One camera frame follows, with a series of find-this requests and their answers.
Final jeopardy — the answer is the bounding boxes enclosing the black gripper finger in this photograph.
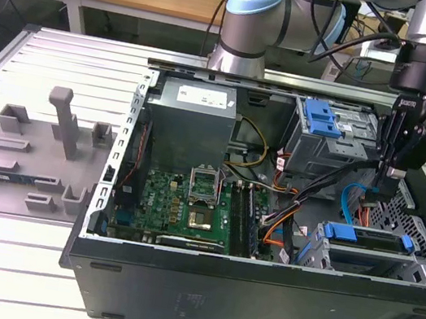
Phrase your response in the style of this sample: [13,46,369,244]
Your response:
[380,117,425,210]
[366,104,403,203]

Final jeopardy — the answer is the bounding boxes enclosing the blue data wire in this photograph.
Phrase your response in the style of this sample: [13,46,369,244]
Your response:
[337,181,377,230]

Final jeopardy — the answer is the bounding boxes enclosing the hard disk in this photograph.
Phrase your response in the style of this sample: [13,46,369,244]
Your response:
[296,216,417,286]

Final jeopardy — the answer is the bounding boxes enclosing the silver disk bay cage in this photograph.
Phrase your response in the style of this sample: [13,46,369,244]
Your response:
[295,215,426,289]

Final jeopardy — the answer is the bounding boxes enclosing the silver optical drive cage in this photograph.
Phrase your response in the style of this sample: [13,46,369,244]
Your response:
[279,94,395,190]

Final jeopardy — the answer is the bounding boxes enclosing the blue plastic drive latch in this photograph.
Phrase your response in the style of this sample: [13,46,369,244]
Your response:
[299,97,350,140]

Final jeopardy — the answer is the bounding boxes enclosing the RAM stick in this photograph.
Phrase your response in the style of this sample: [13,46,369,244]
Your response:
[235,184,267,259]
[0,170,36,187]

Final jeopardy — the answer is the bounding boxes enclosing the metal socket cover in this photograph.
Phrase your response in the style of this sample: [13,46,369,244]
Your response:
[186,163,224,210]

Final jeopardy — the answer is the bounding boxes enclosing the grey power supply unit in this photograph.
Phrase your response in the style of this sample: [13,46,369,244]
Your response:
[133,72,243,179]

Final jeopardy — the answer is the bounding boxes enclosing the CPU socket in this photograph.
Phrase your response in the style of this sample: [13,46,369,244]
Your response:
[185,206,216,234]

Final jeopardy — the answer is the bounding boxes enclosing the black open PC case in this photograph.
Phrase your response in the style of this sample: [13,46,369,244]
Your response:
[50,42,426,319]

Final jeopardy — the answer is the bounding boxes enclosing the black graphics card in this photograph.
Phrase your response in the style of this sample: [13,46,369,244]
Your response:
[154,231,228,259]

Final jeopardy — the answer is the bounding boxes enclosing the green motherboard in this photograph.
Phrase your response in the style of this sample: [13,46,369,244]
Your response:
[106,159,287,266]

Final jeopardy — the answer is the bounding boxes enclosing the black case fan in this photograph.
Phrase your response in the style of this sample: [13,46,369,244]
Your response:
[111,115,159,214]

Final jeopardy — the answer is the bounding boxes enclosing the grey parts rack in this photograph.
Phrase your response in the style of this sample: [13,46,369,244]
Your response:
[0,75,126,234]

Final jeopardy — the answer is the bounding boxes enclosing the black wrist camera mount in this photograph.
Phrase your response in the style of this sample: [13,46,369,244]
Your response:
[398,119,426,176]

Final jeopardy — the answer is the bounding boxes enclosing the black wire bundle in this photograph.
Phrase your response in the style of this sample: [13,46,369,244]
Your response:
[290,146,383,221]

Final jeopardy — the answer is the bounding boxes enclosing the orange power wire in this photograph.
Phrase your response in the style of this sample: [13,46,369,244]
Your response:
[354,199,376,229]

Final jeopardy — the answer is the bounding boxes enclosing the wires with white labels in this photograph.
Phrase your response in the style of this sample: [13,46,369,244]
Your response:
[270,148,310,197]

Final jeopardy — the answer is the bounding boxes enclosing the yellow power wire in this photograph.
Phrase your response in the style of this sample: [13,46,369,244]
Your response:
[222,113,274,173]

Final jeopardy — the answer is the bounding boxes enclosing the coloured wire bundle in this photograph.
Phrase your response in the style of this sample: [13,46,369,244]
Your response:
[258,193,302,251]

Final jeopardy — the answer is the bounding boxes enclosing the red black twisted wire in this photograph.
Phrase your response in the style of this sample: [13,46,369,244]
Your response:
[117,119,151,193]

